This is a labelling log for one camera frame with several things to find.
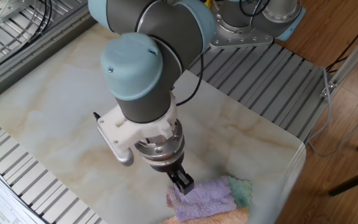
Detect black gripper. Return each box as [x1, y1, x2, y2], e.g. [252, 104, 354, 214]
[149, 152, 195, 196]

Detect purple fluffy cloth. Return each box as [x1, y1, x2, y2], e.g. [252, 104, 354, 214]
[166, 176, 237, 223]

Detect peach fluffy cloth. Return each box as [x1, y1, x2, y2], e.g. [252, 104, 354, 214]
[160, 186, 250, 224]

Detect green fluffy cloth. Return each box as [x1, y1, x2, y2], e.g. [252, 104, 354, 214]
[227, 176, 253, 208]

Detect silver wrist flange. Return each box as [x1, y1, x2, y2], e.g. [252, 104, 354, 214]
[134, 119, 186, 168]

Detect marble pattern board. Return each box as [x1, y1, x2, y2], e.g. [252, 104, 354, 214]
[0, 23, 306, 224]

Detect black stand legs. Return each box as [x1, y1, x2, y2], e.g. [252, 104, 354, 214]
[328, 135, 358, 197]

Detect drilled metal plate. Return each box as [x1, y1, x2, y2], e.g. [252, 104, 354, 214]
[0, 0, 35, 24]

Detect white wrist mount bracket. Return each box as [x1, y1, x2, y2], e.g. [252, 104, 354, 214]
[93, 92, 178, 167]

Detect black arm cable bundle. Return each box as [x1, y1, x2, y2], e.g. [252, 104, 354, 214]
[175, 0, 272, 107]

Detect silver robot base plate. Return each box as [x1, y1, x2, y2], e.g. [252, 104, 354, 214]
[209, 7, 275, 49]

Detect grey cable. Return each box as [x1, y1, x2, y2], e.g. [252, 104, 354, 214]
[305, 67, 358, 158]

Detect black table cables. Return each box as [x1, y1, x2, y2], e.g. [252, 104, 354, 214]
[0, 0, 53, 80]

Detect aluminium frame post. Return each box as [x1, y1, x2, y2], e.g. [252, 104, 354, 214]
[320, 18, 358, 99]

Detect black floor cable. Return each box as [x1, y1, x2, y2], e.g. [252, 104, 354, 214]
[324, 12, 358, 73]

